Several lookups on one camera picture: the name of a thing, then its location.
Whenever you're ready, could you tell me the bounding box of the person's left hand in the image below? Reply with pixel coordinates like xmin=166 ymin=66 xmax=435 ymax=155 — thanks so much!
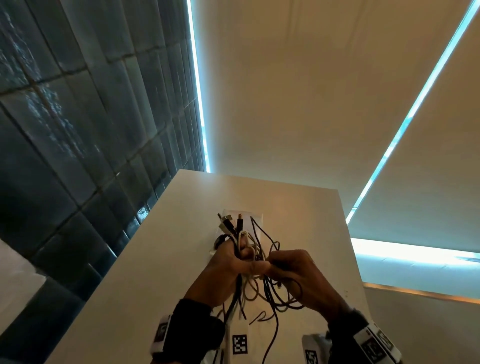
xmin=183 ymin=237 xmax=271 ymax=309

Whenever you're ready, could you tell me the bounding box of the black right wrist strap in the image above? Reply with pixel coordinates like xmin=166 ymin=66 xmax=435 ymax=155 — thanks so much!
xmin=325 ymin=309 xmax=403 ymax=364

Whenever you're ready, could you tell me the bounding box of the wide beige roller blind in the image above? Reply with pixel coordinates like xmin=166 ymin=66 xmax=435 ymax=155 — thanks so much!
xmin=189 ymin=0 xmax=474 ymax=215

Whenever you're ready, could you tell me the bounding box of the thin black cable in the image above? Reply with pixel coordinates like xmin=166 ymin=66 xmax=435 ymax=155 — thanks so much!
xmin=249 ymin=215 xmax=306 ymax=364

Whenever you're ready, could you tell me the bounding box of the window sill with brass strip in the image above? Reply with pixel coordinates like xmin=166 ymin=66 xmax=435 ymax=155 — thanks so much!
xmin=351 ymin=238 xmax=480 ymax=305

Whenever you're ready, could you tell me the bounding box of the person's right hand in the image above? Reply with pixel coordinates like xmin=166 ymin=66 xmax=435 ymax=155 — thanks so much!
xmin=265 ymin=249 xmax=354 ymax=324

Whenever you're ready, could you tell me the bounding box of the black wrist strap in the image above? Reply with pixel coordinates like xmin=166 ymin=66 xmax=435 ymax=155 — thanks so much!
xmin=150 ymin=298 xmax=226 ymax=364
xmin=325 ymin=309 xmax=403 ymax=364

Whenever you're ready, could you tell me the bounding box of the white cable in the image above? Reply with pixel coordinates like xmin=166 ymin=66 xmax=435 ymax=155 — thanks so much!
xmin=236 ymin=230 xmax=272 ymax=303

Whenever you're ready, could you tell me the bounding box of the black left wrist strap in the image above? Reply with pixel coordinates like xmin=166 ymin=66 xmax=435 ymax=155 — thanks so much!
xmin=150 ymin=298 xmax=226 ymax=364

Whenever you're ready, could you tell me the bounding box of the narrow beige roller blind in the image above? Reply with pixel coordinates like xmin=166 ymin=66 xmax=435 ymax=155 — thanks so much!
xmin=347 ymin=0 xmax=480 ymax=253

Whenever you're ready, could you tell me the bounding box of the black cable bundle with plugs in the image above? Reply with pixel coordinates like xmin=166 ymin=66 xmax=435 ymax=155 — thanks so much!
xmin=213 ymin=212 xmax=249 ymax=324

